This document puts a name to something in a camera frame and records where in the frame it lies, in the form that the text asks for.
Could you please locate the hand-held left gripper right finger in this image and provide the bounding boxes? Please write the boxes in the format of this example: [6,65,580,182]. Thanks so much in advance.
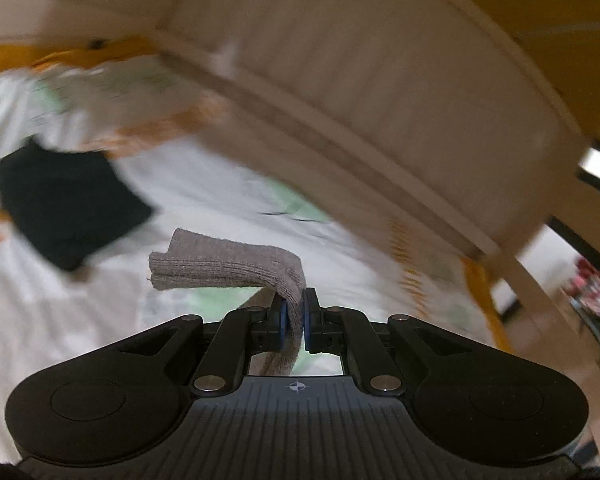
[302,287,462,396]

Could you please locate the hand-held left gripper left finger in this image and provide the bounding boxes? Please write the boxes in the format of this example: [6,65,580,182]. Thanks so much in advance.
[114,294,289,396]

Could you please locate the grey knit sweater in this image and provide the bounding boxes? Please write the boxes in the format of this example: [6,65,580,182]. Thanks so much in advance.
[147,227,308,376]

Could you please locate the printed white bed sheet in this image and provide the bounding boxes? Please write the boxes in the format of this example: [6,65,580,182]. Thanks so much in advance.
[0,67,512,466]

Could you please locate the black folded cloth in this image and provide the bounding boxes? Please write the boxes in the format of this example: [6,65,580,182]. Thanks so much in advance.
[0,139,156,273]

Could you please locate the white orange pillow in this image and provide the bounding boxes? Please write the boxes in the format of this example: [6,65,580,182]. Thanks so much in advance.
[0,35,231,161]

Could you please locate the colourful clutter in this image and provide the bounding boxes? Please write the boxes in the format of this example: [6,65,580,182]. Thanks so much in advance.
[564,254,600,353]

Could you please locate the wooden bed frame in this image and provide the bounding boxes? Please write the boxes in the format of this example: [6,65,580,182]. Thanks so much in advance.
[150,0,598,343]

